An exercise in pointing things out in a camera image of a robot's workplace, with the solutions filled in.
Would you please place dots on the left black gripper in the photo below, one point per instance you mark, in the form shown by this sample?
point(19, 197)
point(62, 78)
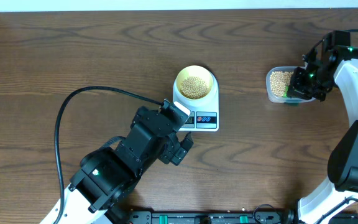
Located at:
point(173, 150)

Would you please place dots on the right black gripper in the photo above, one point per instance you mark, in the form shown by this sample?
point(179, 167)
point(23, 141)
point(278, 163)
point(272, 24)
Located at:
point(296, 88)

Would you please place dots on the green plastic measuring scoop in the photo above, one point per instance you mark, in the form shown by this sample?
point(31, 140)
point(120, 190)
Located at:
point(285, 92)

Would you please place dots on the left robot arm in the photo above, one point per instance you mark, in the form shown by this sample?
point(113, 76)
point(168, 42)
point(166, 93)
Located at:
point(110, 173)

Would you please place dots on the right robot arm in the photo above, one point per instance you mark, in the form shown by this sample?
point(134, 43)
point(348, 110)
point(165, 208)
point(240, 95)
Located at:
point(337, 66)

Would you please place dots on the white digital kitchen scale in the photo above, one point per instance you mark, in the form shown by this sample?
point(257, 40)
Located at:
point(204, 114)

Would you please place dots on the soybeans in yellow bowl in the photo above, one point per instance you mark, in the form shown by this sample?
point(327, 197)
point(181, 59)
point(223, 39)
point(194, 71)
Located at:
point(194, 88)

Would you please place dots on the yellow bowl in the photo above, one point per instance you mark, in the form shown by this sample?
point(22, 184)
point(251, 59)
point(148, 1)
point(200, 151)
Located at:
point(194, 71)

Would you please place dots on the clear container of soybeans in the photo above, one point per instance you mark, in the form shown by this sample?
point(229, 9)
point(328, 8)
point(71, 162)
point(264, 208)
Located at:
point(276, 81)

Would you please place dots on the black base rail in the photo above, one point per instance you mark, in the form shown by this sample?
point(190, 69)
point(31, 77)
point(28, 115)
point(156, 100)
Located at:
point(262, 214)

